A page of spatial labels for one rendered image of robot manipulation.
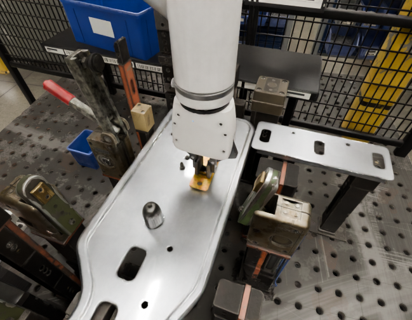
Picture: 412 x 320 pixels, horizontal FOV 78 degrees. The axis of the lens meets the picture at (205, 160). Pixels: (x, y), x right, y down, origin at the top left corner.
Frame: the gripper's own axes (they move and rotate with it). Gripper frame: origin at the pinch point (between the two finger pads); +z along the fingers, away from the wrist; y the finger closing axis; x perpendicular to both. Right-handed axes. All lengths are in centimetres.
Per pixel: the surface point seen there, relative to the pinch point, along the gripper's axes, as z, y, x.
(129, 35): -6.7, -34.6, 33.8
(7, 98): 103, -234, 102
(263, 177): -7.5, 11.2, -5.7
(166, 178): 3.0, -7.0, -3.5
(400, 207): 33, 55, 30
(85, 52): -18.4, -20.4, 1.0
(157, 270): 2.9, -0.7, -20.1
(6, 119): 103, -209, 76
